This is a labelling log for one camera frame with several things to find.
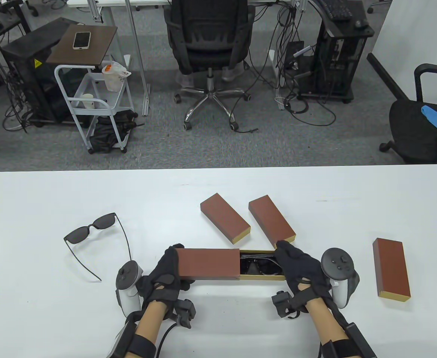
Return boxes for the person's right hand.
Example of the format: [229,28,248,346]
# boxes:
[274,241,333,312]

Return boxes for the person's left hand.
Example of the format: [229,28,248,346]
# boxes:
[136,244,196,304]

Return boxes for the brown storage box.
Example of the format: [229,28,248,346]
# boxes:
[372,238,411,301]
[248,195,297,249]
[200,193,251,245]
[176,248,288,281]

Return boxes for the black sunglasses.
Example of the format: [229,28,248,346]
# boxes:
[239,253,284,276]
[63,213,133,282]

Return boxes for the person's left forearm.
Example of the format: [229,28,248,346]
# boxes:
[134,300,166,340]

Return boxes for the person's right forearm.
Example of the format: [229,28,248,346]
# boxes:
[307,298,349,347]

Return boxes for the grey hand controller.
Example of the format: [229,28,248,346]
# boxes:
[321,248,360,309]
[116,260,144,317]

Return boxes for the black wrist battery box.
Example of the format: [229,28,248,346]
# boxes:
[108,323,140,358]
[343,323,377,358]

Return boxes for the black bag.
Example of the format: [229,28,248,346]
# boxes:
[90,110,144,153]

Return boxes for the black fabric armchair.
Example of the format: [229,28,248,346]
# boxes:
[379,63,437,172]

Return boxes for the white rolling cart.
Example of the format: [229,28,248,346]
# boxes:
[54,62,135,154]

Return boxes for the white plastic bag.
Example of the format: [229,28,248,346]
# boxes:
[102,61,132,92]

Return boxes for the black computer tower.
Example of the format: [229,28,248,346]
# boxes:
[299,17,375,104]

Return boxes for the white desk leg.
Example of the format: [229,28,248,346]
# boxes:
[268,50,285,111]

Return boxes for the black power box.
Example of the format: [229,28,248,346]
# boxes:
[285,40,305,64]

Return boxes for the brown wooden board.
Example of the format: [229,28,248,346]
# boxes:
[46,25,118,68]

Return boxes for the black computer case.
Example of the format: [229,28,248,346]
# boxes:
[0,18,82,125]

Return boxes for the black mesh office chair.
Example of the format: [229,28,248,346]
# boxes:
[164,0,259,132]

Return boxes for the white smartphone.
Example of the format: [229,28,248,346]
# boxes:
[72,32,91,50]

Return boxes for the white board panel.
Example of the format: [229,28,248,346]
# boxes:
[367,0,437,103]

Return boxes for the black keyboard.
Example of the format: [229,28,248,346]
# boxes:
[317,0,353,21]

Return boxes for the white desk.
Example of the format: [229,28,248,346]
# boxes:
[67,0,172,8]

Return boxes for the black desk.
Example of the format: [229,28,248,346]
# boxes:
[0,6,30,44]

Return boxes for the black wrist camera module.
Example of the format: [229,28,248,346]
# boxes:
[271,291,301,320]
[174,298,197,329]

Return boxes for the black glove cable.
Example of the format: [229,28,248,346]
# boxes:
[155,323,178,358]

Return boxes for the black wrist strap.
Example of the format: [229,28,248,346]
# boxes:
[319,337,353,358]
[127,334,157,358]

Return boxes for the bundle of black cables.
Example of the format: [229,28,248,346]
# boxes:
[228,0,337,134]

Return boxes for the aluminium frame post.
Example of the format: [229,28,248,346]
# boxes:
[123,0,152,117]
[88,0,104,23]

